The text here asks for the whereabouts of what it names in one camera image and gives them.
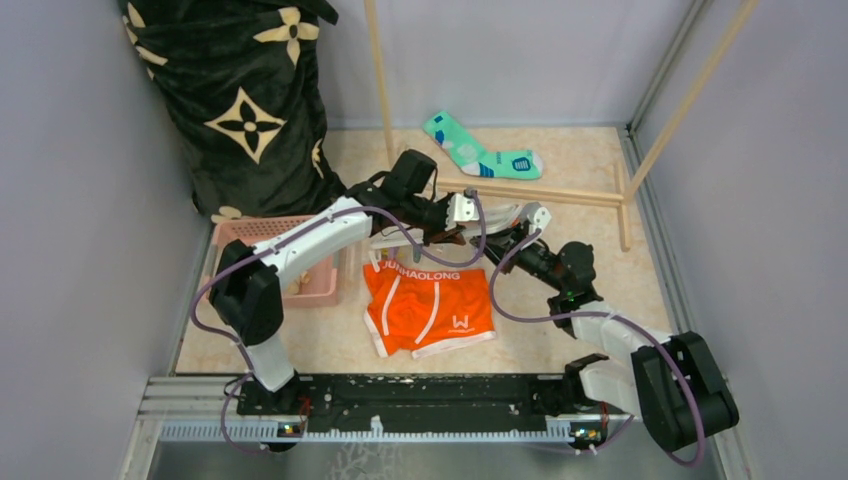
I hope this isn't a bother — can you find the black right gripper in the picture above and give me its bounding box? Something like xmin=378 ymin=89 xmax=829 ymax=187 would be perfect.
xmin=472 ymin=221 xmax=566 ymax=293

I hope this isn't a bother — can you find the white multi-clip hanger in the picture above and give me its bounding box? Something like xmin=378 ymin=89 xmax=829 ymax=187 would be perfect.
xmin=369 ymin=201 xmax=531 ymax=253

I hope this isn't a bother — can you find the orange underwear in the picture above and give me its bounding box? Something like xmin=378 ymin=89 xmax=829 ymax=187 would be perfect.
xmin=363 ymin=260 xmax=497 ymax=359

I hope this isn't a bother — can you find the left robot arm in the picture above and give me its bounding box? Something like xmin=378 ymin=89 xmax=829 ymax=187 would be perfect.
xmin=203 ymin=150 xmax=484 ymax=414

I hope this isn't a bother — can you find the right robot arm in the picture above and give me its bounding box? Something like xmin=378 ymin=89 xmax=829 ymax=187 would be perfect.
xmin=471 ymin=222 xmax=740 ymax=453

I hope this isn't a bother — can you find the green blue patterned sock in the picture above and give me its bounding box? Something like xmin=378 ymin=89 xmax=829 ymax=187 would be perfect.
xmin=422 ymin=111 xmax=544 ymax=180

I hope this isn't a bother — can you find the pink plastic basket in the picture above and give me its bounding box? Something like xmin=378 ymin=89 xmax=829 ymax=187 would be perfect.
xmin=204 ymin=215 xmax=340 ymax=309

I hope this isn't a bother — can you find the beige cloth in basket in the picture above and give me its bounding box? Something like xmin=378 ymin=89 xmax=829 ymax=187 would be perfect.
xmin=284 ymin=271 xmax=311 ymax=296

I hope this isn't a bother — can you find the black floral blanket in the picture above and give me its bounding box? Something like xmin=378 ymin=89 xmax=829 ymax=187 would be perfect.
xmin=119 ymin=0 xmax=345 ymax=224

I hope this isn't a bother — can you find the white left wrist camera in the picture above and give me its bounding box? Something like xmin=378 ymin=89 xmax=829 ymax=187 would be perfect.
xmin=444 ymin=193 xmax=480 ymax=230

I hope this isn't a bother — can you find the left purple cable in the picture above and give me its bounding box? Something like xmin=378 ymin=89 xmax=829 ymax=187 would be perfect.
xmin=190 ymin=188 xmax=488 ymax=457

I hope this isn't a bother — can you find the wooden drying rack frame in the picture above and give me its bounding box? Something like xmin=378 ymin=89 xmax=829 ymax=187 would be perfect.
xmin=331 ymin=1 xmax=756 ymax=250

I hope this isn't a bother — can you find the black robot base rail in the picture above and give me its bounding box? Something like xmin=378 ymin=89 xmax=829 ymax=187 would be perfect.
xmin=237 ymin=373 xmax=605 ymax=434

